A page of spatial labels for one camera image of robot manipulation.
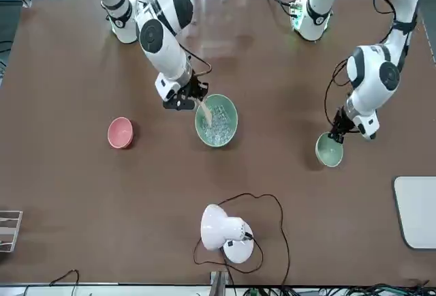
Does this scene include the white rounded tray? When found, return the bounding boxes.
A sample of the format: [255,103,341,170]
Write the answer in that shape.
[394,175,436,250]

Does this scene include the white desk lamp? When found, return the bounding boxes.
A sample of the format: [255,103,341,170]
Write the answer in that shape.
[200,203,255,265]

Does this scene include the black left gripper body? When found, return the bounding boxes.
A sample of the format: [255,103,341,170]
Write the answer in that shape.
[335,106,357,132]

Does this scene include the light wooden spoon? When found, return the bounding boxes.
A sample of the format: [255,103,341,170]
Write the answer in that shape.
[196,100,214,128]

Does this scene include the aluminium frame post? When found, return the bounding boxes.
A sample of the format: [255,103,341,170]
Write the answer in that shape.
[210,270,230,296]

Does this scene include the large green bowl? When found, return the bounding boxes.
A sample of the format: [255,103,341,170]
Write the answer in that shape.
[194,93,238,149]

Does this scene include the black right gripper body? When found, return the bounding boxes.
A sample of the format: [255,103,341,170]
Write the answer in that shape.
[179,76,208,102]

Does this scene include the pink bowl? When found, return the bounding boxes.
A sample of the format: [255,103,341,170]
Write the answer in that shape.
[107,117,134,149]

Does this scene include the white wire cup rack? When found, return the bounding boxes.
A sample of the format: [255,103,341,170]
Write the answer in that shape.
[0,210,23,253]

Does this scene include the black lamp cable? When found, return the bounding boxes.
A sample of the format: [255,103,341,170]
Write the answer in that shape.
[193,192,292,286]

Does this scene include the clear glass beads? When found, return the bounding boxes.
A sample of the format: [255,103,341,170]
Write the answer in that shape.
[200,104,235,142]

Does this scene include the small green bowl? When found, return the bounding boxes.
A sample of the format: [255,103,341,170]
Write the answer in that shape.
[315,131,344,168]

